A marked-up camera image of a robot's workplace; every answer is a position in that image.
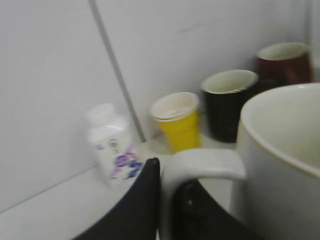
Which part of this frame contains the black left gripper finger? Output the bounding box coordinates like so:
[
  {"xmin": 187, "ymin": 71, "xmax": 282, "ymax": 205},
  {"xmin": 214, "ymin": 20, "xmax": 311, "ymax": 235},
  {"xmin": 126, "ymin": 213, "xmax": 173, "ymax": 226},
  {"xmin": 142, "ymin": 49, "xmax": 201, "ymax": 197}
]
[{"xmin": 75, "ymin": 157, "xmax": 160, "ymax": 240}]

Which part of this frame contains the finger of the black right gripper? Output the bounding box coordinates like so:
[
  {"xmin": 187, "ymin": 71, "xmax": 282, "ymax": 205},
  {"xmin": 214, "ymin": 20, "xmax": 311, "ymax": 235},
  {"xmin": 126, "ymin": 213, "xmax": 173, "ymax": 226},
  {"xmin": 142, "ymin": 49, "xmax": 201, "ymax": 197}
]
[{"xmin": 172, "ymin": 179, "xmax": 262, "ymax": 240}]

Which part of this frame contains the white ceramic mug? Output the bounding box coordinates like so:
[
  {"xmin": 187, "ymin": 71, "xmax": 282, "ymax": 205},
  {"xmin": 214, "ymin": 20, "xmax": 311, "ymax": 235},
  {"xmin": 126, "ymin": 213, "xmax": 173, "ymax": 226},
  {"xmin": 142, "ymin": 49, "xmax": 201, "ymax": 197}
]
[{"xmin": 159, "ymin": 83, "xmax": 320, "ymax": 240}]

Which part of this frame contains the white yogurt bottle blueberry label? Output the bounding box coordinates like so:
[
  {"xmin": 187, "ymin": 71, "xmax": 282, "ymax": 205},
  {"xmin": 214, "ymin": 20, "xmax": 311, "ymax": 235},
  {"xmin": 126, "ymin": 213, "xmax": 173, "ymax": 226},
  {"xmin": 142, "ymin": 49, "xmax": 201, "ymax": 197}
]
[{"xmin": 87, "ymin": 103, "xmax": 144, "ymax": 188}]

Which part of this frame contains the black ceramic mug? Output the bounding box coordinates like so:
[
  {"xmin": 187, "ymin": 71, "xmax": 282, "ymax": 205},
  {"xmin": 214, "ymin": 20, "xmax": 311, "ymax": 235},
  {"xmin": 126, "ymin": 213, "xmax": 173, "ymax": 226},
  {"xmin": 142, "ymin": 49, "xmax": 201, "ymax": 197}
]
[{"xmin": 200, "ymin": 69, "xmax": 259, "ymax": 143}]

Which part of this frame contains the dark red ceramic mug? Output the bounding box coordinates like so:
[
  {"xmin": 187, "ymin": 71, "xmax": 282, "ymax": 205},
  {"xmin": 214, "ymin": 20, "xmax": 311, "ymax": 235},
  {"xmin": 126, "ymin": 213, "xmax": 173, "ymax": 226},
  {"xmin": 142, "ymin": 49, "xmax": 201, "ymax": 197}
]
[{"xmin": 256, "ymin": 42, "xmax": 313, "ymax": 85}]

